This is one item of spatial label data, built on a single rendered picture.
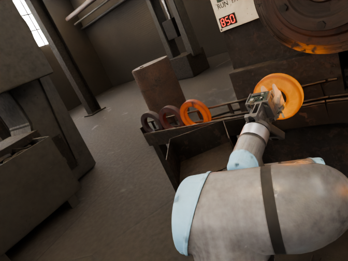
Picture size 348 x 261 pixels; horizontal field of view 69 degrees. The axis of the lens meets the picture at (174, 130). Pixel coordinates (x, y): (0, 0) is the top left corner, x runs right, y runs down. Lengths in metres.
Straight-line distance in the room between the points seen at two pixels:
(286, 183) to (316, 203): 0.04
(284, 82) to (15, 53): 2.59
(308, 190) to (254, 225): 0.08
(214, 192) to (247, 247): 0.08
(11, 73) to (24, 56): 0.23
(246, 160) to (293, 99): 0.32
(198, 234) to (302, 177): 0.15
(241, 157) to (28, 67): 2.61
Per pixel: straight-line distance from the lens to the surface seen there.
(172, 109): 1.47
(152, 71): 3.57
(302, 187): 0.34
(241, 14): 1.22
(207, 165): 1.11
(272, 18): 1.02
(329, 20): 0.92
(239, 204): 0.34
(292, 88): 0.88
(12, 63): 2.96
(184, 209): 0.36
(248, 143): 0.69
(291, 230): 0.34
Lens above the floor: 1.15
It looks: 20 degrees down
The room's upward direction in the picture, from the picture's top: 24 degrees counter-clockwise
